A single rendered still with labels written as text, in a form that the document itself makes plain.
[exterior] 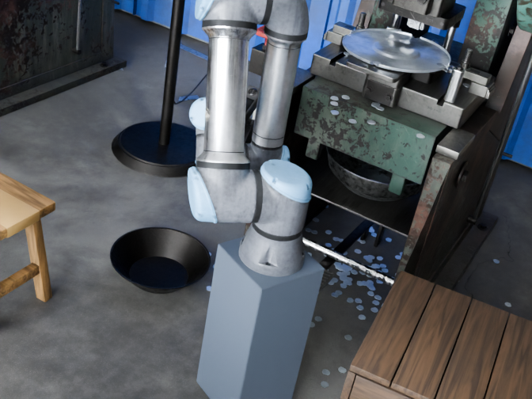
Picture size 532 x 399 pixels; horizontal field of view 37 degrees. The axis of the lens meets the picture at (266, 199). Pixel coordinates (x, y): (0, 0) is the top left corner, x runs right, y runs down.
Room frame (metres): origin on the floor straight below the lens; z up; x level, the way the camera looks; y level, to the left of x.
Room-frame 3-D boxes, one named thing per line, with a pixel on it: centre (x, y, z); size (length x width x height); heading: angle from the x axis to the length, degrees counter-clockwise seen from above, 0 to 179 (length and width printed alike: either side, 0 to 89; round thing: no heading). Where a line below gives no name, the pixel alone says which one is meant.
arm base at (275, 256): (1.49, -0.04, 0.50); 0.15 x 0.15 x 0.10
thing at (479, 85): (2.09, -0.47, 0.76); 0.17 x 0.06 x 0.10; 66
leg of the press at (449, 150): (2.18, -0.62, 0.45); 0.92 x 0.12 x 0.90; 156
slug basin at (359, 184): (2.16, -0.32, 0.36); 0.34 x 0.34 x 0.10
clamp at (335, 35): (2.23, -0.16, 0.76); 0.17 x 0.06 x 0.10; 66
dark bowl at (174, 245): (1.90, 0.28, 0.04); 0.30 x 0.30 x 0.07
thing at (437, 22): (2.16, -0.32, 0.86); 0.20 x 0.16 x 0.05; 66
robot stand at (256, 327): (1.49, -0.04, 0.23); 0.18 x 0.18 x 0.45; 41
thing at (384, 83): (2.00, -0.25, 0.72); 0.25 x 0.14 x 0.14; 156
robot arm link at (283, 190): (1.49, -0.03, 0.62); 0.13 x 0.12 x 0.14; 107
